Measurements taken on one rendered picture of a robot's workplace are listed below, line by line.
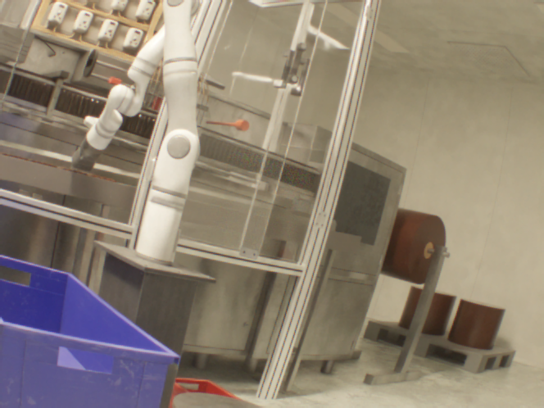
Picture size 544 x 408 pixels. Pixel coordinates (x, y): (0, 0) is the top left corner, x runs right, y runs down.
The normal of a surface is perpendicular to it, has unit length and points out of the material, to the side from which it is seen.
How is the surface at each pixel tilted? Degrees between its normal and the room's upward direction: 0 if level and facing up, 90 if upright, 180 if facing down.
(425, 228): 90
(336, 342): 90
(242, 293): 90
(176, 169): 92
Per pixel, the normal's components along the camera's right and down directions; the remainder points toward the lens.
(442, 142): -0.72, -0.22
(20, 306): 0.63, 0.15
